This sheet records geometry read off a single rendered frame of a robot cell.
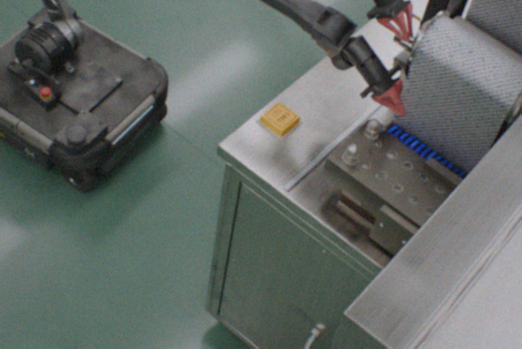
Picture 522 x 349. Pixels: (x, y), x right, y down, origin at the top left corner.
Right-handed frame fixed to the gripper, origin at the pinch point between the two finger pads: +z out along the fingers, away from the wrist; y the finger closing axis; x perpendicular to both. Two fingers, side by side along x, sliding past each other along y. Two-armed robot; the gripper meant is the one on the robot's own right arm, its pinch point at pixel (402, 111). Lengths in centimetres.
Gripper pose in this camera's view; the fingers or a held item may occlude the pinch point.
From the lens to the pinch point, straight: 198.5
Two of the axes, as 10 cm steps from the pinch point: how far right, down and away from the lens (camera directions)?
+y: -6.5, 5.5, -5.3
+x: 4.8, -2.5, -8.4
